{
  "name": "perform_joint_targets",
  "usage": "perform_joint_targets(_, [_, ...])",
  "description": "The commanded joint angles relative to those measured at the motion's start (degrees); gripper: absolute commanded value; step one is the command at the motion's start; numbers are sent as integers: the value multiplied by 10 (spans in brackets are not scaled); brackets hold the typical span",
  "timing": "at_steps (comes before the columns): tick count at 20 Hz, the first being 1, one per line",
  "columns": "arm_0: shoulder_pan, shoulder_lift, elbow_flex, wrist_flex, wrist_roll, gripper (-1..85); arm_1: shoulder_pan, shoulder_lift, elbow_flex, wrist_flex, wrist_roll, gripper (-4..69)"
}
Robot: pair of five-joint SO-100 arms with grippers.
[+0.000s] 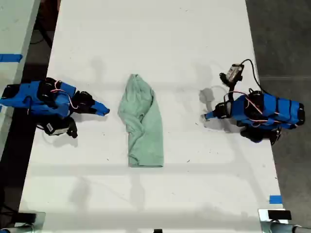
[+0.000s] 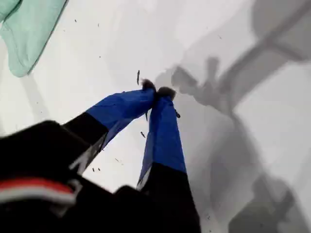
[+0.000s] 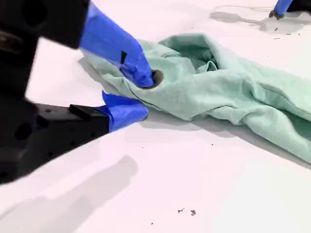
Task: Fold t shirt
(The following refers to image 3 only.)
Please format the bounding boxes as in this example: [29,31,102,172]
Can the pale green T-shirt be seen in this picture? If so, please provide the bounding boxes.
[80,33,311,166]

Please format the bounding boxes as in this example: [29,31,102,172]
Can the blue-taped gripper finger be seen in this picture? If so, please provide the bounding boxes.
[24,90,149,170]
[0,0,164,88]
[268,0,295,20]

